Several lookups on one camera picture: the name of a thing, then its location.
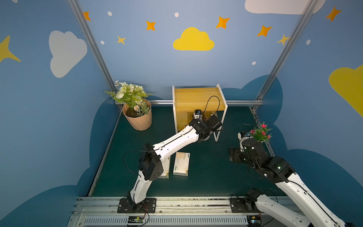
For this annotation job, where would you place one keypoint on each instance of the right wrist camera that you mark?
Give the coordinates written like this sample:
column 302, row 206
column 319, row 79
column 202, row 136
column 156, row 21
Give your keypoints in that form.
column 243, row 135

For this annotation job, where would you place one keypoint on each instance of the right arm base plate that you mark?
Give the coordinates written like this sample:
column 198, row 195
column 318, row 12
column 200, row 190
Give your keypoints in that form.
column 242, row 205

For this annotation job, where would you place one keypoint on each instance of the white frame wooden shelf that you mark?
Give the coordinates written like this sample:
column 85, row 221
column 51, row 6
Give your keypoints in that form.
column 187, row 100

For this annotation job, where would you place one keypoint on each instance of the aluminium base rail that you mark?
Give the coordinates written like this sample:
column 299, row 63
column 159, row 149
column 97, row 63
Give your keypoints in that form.
column 210, row 211

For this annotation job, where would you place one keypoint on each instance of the white tissue pack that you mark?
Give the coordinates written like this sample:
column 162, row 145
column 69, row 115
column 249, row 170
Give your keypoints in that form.
column 181, row 166
column 166, row 168

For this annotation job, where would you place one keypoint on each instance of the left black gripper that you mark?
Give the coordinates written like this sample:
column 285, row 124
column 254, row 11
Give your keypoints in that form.
column 214, row 123

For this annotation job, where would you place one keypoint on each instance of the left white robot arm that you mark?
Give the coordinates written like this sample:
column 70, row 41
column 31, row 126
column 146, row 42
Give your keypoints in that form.
column 152, row 157

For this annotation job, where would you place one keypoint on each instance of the right green circuit board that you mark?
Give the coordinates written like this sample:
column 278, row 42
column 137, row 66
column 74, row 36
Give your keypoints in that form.
column 254, row 221

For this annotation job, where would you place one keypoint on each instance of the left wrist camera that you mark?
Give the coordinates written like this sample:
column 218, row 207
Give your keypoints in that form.
column 197, row 114

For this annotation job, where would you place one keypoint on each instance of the green circuit board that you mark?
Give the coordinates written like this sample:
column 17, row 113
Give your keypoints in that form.
column 254, row 221
column 135, row 220

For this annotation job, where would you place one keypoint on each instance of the left green circuit board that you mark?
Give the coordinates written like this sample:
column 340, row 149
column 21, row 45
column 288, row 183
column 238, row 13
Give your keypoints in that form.
column 135, row 220

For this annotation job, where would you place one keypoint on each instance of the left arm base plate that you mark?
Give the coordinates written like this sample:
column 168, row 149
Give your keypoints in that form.
column 127, row 205

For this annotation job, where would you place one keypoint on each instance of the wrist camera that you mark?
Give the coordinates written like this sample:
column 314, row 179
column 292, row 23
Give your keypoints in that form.
column 243, row 135
column 197, row 114

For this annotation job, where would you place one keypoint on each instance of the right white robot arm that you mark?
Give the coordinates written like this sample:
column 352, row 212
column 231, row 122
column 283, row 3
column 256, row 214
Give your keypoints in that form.
column 283, row 175

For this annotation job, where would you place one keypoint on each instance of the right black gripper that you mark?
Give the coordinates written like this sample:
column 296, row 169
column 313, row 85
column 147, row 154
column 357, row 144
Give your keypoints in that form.
column 234, row 154

